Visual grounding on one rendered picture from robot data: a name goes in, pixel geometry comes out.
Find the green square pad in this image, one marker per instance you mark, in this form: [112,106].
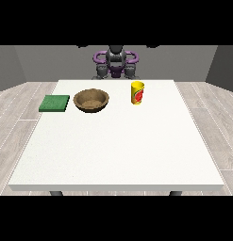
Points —
[54,103]

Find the dark table leg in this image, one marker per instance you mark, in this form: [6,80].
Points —
[175,193]
[56,193]

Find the yellow cup with melon print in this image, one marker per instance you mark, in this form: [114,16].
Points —
[137,93]

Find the grey robot trunk purple rings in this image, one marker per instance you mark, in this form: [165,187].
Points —
[115,64]

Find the brown wooden bowl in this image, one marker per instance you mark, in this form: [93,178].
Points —
[91,99]

